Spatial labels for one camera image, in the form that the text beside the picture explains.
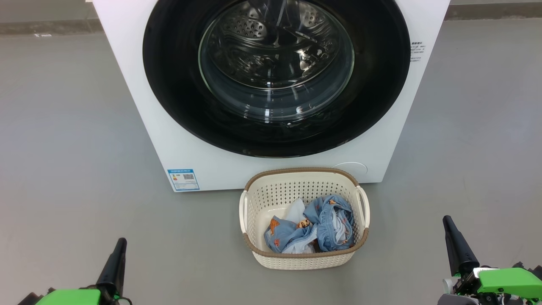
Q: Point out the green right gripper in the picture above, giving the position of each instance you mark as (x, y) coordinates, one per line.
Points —
(508, 281)

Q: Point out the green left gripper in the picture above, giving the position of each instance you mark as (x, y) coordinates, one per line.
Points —
(67, 298)

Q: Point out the blue denim clothes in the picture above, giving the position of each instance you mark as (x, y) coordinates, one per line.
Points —
(283, 235)

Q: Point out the black round glass washer door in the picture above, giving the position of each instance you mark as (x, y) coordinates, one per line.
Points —
(169, 84)

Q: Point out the white front-load washing machine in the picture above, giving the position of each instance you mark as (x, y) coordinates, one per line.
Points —
(127, 84)

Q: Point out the stainless steel washing machine drum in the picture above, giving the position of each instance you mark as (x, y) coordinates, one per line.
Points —
(250, 29)

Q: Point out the blue energy label sticker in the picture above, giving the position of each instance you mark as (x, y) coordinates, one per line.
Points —
(183, 180)

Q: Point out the round white filter cover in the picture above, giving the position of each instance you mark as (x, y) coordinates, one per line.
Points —
(355, 167)

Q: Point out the cream perforated laundry basket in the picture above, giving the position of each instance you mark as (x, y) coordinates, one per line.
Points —
(296, 260)

